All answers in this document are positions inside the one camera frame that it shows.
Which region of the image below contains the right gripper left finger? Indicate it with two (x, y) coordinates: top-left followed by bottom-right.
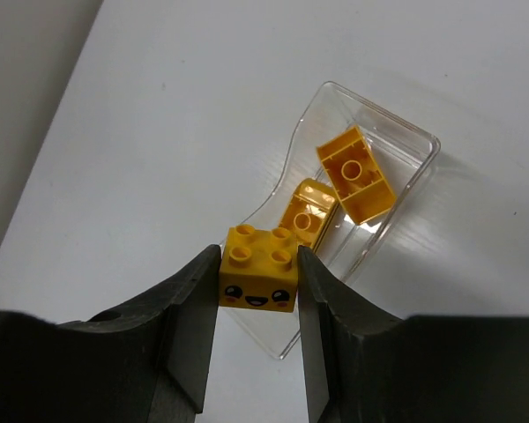
(0, 245), (221, 422)

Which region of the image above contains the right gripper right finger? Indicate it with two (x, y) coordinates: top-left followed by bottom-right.
(297, 247), (529, 422)

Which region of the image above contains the yellow arched lego brick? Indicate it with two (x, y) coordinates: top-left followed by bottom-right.
(279, 178), (339, 252)

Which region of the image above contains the clear plastic container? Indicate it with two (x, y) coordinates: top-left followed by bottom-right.
(220, 80), (442, 361)

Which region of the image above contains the yellow rounded lego brick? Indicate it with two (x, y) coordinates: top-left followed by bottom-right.
(317, 126), (397, 225)

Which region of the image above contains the yellow smiley face lego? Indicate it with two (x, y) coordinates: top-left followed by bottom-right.
(218, 224), (299, 313)

